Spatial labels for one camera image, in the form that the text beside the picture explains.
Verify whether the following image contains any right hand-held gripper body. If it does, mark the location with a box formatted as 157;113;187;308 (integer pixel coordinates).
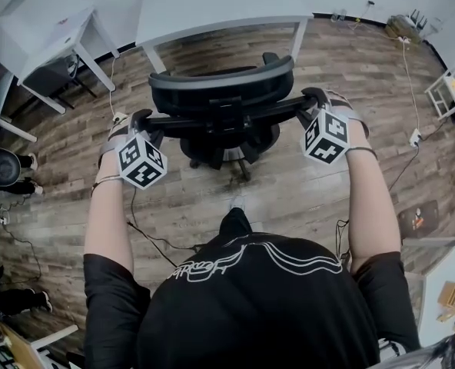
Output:
301;88;370;165

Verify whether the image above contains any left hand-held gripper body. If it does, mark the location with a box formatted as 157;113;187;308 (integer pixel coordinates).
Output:
99;114;168;190

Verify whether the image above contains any black office chair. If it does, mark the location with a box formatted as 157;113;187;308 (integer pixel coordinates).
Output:
129;52;328;181

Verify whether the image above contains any person's right forearm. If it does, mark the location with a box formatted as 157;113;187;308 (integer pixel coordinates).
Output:
344;128;402;273

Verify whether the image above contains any person's left forearm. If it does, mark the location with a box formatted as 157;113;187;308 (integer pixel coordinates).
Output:
83;155;137;261

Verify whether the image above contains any person's black trouser leg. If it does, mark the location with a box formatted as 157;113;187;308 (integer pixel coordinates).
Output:
218;207;254;242

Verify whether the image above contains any black floor mat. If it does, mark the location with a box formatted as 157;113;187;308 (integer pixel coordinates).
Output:
397;199;440;240

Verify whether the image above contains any black storage box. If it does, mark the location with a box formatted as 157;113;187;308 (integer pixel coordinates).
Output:
21;54;98;110

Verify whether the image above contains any round black stool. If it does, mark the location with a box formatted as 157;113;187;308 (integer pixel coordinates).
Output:
0;147;22;188

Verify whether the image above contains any black router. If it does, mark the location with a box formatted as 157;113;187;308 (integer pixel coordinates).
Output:
409;8;429;28

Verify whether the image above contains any small white side desk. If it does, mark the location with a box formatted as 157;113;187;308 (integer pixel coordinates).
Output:
0;5;121;142

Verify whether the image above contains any white desk with wooden box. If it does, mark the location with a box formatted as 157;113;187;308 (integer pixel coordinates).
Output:
418;227;455;340

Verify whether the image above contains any black printed t-shirt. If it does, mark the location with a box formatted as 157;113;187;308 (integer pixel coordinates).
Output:
82;231;421;369

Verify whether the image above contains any small wooden box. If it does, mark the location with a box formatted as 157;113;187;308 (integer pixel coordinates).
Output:
436;280;455;311

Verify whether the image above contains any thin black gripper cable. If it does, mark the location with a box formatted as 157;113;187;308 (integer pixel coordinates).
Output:
127;185;204;269

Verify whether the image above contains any black floor cable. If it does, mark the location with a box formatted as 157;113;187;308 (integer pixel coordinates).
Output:
387;143;421;194

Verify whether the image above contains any long white power cable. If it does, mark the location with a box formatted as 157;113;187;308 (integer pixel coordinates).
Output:
400;40;421;133

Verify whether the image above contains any white wire rack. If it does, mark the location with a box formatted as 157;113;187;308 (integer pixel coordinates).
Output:
424;70;455;121

